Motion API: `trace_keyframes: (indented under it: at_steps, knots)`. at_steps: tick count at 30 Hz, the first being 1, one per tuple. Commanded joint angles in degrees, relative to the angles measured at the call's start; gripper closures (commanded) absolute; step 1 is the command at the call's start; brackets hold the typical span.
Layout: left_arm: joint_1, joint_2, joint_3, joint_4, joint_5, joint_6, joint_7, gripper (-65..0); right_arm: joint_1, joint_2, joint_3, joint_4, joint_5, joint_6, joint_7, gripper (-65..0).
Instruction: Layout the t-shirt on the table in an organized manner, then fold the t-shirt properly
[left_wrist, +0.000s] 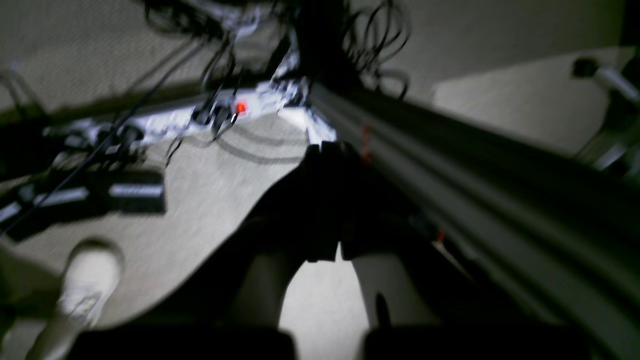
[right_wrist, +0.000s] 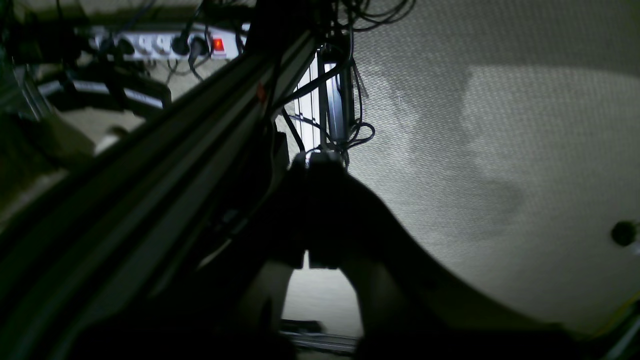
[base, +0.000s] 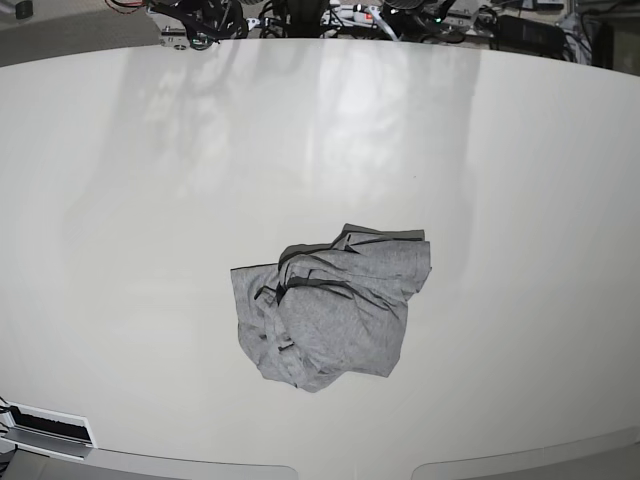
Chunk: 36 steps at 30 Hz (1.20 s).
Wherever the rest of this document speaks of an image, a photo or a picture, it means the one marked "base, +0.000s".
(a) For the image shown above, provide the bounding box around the grey t-shirt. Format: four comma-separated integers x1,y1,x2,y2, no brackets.
230,224,432,393

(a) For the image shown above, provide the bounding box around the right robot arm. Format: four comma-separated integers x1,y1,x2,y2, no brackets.
145,0,249,51

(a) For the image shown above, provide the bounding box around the white power strip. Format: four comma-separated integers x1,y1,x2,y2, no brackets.
321,4,380,27

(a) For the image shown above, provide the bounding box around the black power adapter box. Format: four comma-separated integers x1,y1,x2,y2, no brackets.
490,15,566,57

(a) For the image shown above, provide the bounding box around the white cable slot box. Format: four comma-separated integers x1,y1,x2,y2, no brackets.
1,400,98,461

